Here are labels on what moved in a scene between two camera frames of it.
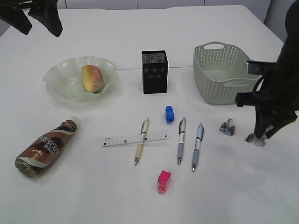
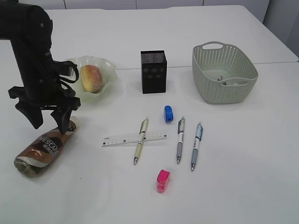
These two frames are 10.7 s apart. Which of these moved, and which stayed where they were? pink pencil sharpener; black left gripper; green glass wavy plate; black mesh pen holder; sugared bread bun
Moved: black left gripper
Stayed: sugared bread bun; green glass wavy plate; pink pencil sharpener; black mesh pen holder
